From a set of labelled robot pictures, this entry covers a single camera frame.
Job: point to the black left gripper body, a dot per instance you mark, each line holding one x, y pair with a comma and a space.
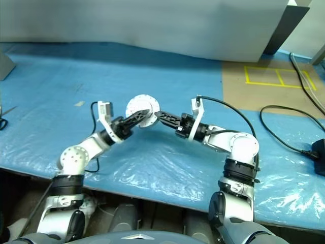
121, 128

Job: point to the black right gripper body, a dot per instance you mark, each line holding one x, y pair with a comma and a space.
186, 126

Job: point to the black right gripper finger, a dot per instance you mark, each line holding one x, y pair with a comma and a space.
170, 117
172, 124

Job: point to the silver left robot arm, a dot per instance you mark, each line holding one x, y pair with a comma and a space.
73, 157

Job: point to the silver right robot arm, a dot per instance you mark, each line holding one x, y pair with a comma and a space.
243, 147

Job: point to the small beige tape scrap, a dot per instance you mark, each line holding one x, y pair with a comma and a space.
80, 103

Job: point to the blue plastic table sheet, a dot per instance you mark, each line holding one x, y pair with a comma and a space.
76, 84

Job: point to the brown cardboard mat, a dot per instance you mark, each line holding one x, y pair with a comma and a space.
259, 99

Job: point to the white wrapped bundle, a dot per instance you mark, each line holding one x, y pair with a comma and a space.
90, 206

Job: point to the grey rounded cylinder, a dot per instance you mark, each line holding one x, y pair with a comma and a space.
196, 228
124, 218

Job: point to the white backdrop board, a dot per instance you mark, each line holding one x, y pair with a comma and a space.
127, 20

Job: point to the yellow tape rectangle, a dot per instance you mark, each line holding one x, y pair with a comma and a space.
276, 85

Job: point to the grey robot torso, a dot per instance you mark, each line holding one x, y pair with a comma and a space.
137, 237

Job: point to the grey metal block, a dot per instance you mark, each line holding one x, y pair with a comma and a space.
4, 67

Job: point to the black power adapter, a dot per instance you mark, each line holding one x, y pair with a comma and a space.
320, 155

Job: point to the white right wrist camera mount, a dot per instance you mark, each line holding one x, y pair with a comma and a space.
199, 111

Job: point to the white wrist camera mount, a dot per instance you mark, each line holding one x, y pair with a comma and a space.
199, 111
105, 114

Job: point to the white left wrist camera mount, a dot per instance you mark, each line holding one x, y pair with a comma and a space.
105, 114

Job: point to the grey metal post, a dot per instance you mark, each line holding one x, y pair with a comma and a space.
320, 54

